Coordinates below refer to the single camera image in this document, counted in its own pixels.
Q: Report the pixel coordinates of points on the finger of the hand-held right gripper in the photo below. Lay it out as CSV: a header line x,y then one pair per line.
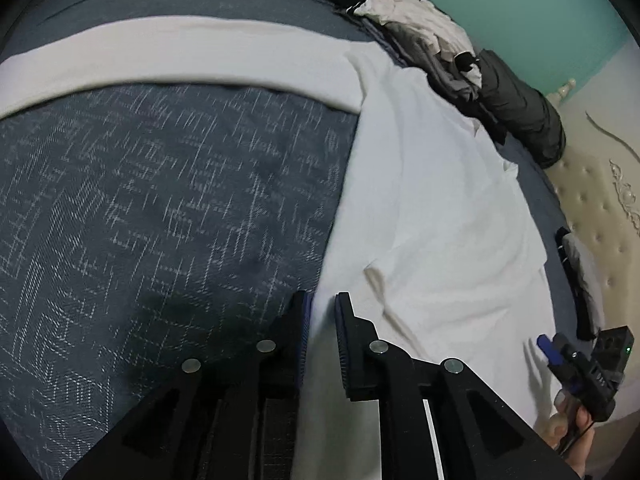
x,y
546,347
572,382

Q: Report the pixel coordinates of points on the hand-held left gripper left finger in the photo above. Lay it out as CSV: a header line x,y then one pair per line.
x,y
303,340

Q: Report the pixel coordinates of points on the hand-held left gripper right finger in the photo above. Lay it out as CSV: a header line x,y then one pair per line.
x,y
341,345

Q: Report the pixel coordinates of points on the white long-sleeve shirt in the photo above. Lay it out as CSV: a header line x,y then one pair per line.
x,y
425,210

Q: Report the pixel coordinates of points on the person's right hand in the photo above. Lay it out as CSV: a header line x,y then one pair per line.
x,y
560,420

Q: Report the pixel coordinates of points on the folded black garment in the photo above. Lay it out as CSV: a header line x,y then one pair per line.
x,y
582,317

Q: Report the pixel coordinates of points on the folded grey garment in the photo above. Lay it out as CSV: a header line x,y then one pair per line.
x,y
580,265

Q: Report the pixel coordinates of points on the cream tufted headboard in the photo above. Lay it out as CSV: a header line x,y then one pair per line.
x,y
600,185

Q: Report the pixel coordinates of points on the bed with blue sheet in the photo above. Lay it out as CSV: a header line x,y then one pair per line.
x,y
150,210

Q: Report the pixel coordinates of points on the black and white garment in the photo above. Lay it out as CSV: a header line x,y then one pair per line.
x,y
470,67

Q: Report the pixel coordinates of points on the grey knit sweater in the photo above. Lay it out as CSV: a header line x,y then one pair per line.
x,y
425,55

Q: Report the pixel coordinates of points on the crumpled white shirt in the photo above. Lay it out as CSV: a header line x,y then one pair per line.
x,y
410,15

